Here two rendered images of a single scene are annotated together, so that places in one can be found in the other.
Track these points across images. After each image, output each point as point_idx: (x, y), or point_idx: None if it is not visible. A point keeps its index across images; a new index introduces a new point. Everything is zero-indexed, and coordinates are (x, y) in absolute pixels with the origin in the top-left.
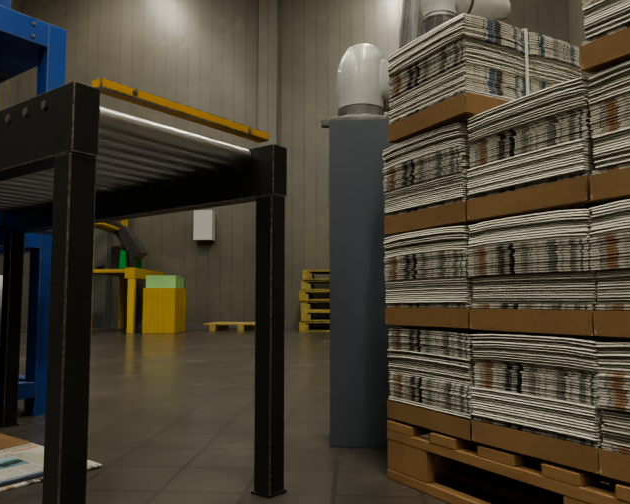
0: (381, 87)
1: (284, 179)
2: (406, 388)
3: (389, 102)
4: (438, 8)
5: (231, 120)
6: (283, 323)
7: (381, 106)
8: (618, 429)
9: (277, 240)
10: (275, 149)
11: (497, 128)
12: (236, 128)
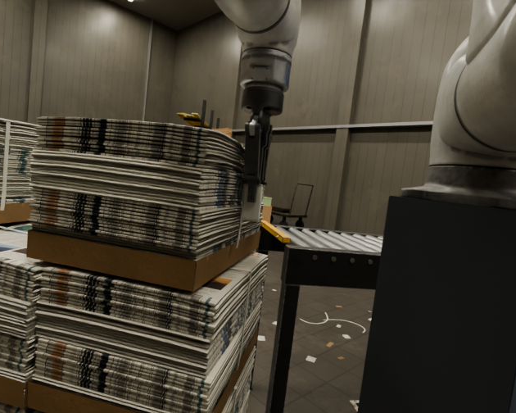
0: (438, 125)
1: (284, 270)
2: None
3: (263, 204)
4: None
5: (274, 231)
6: (273, 371)
7: (441, 163)
8: None
9: (279, 312)
10: (284, 248)
11: None
12: (274, 236)
